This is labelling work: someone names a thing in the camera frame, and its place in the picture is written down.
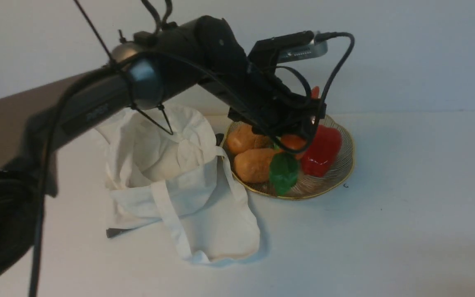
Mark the white cloth tote bag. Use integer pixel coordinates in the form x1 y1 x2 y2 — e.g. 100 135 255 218
91 104 261 265

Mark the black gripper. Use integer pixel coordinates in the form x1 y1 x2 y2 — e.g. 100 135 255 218
228 74 327 141

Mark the orange toy carrot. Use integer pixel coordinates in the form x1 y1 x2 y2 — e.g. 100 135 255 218
269 134 306 196

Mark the lower brown potato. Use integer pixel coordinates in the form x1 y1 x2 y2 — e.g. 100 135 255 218
233 148 280 184

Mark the gold-rimmed glass plate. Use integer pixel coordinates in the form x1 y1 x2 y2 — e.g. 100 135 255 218
232 114 356 201

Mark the upper brown potato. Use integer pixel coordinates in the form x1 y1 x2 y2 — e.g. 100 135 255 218
226 124 271 155

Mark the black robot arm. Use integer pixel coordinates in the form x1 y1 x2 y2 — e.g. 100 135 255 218
0 16 331 275

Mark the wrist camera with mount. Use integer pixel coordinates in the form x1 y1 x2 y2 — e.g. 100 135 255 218
248 31 328 68

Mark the black camera cable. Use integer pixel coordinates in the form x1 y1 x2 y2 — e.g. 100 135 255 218
270 31 355 154

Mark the brown potato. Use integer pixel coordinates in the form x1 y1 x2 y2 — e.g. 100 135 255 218
233 148 280 184
226 124 271 155

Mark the red bell pepper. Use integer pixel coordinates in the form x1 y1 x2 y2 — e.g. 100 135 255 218
300 125 342 177

